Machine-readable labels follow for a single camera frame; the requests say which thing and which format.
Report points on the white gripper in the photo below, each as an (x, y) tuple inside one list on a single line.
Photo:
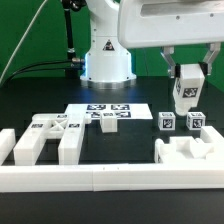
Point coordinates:
[(156, 23)]

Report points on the white chair seat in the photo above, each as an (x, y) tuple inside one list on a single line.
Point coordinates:
[(186, 149)]

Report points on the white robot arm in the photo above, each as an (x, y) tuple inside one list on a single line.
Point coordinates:
[(104, 24)]

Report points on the right white tagged cube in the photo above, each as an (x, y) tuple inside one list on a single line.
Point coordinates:
[(195, 120)]

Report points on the white tagged cube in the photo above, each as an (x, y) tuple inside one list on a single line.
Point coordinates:
[(166, 121), (195, 120)]

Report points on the left white tagged cube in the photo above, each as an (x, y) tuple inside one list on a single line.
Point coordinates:
[(166, 121)]

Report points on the white tag base sheet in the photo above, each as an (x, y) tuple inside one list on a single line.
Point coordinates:
[(122, 111)]

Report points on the black camera stand pole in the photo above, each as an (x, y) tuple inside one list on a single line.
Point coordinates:
[(68, 5)]

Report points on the white chair back frame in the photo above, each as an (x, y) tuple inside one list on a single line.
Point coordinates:
[(67, 128)]

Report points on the white U-shaped obstacle frame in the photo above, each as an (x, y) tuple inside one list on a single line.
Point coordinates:
[(46, 178)]

